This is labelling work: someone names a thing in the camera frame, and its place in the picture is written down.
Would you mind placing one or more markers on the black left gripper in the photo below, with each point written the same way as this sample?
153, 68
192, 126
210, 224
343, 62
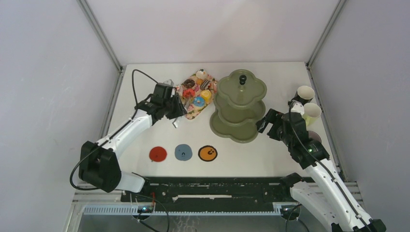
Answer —
180, 110

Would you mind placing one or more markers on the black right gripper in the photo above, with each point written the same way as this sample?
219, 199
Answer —
271, 116

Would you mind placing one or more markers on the silver serving tongs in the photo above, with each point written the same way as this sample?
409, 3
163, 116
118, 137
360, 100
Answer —
176, 108

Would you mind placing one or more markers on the blue frosted donut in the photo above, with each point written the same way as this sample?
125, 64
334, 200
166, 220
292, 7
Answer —
199, 102

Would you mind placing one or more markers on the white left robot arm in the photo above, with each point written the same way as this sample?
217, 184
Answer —
99, 164

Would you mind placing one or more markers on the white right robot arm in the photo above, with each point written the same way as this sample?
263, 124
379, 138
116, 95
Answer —
338, 211

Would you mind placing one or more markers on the black mug purple interior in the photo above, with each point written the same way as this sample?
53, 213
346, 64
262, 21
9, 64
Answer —
314, 136

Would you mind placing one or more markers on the red donut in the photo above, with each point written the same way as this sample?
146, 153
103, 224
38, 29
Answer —
188, 93

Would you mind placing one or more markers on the light green mug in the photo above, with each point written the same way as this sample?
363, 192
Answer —
311, 113

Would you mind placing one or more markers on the chocolate donut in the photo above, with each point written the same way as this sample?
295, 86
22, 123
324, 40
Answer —
189, 83

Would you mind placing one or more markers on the yellow pudding cake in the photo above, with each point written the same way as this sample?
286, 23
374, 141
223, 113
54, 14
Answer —
206, 95

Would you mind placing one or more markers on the chocolate striped cake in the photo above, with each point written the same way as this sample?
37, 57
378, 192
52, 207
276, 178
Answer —
204, 85

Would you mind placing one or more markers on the red round coaster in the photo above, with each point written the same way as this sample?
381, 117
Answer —
157, 154

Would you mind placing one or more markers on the blue-grey round coaster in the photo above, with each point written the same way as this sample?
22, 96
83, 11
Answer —
183, 152

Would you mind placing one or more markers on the green three-tier dessert stand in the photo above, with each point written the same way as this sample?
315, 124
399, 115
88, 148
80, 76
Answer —
238, 106

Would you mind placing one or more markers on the orange smiley coaster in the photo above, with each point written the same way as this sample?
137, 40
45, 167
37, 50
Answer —
207, 153

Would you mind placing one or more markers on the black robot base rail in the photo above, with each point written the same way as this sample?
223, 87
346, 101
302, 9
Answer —
212, 194

